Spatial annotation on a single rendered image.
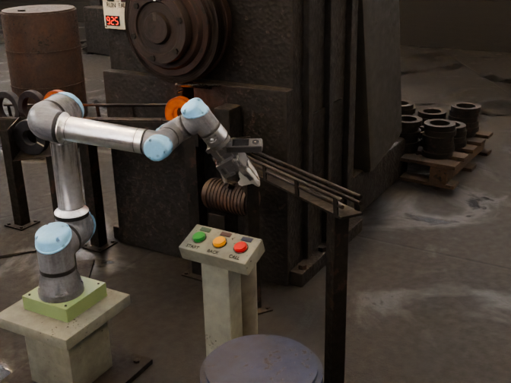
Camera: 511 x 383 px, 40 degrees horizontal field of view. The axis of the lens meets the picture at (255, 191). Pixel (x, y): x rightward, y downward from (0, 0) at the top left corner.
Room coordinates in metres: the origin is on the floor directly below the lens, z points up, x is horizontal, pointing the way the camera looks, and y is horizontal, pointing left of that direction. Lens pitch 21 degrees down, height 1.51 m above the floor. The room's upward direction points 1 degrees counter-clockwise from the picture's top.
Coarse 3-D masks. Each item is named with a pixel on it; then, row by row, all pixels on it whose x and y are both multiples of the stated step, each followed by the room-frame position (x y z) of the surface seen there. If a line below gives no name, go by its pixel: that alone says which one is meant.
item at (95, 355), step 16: (96, 336) 2.05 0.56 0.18; (32, 352) 2.02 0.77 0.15; (48, 352) 1.98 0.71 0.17; (64, 352) 1.95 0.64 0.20; (80, 352) 1.98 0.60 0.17; (96, 352) 2.04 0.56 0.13; (112, 352) 2.20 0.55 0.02; (128, 352) 2.19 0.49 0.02; (32, 368) 2.03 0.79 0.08; (48, 368) 1.99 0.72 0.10; (64, 368) 1.95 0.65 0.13; (80, 368) 1.97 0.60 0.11; (96, 368) 2.04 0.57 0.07; (112, 368) 2.10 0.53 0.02; (128, 368) 2.10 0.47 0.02; (144, 368) 2.11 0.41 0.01
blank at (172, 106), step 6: (180, 96) 2.90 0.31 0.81; (168, 102) 2.90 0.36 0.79; (174, 102) 2.89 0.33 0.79; (180, 102) 2.87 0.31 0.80; (186, 102) 2.85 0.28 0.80; (168, 108) 2.90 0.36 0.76; (174, 108) 2.89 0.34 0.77; (180, 108) 2.87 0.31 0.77; (168, 114) 2.90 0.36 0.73; (174, 114) 2.90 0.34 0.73
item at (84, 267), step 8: (16, 120) 2.92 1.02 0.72; (8, 128) 2.79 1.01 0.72; (8, 136) 2.77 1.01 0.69; (32, 136) 2.97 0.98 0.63; (16, 144) 2.86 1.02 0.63; (16, 152) 2.84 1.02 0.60; (48, 152) 2.84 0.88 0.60; (16, 160) 2.77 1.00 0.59; (48, 160) 2.85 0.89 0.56; (48, 168) 2.85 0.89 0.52; (56, 200) 2.85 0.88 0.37; (56, 208) 2.85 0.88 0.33; (80, 264) 2.94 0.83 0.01; (88, 264) 2.93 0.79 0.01; (80, 272) 2.86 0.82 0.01; (88, 272) 2.86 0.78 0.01
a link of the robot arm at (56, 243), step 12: (48, 228) 2.09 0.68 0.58; (60, 228) 2.08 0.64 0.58; (72, 228) 2.13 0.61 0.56; (36, 240) 2.03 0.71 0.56; (48, 240) 2.02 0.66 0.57; (60, 240) 2.03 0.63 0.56; (72, 240) 2.08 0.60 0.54; (36, 252) 2.05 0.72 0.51; (48, 252) 2.01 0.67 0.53; (60, 252) 2.02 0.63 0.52; (72, 252) 2.06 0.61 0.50; (48, 264) 2.01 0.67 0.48; (60, 264) 2.02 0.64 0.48; (72, 264) 2.05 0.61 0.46
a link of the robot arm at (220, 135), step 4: (220, 128) 2.08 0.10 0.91; (224, 128) 2.10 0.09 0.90; (216, 132) 2.06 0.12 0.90; (220, 132) 2.07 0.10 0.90; (224, 132) 2.08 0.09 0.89; (212, 136) 2.06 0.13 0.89; (216, 136) 2.06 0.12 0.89; (220, 136) 2.07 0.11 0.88; (224, 136) 2.08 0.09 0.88; (204, 140) 2.08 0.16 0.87; (208, 140) 2.07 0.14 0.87; (212, 140) 2.06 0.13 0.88; (216, 140) 2.06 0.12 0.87; (220, 140) 2.07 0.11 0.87; (208, 144) 2.08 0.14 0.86; (212, 144) 2.07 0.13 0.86; (216, 144) 2.07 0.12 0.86
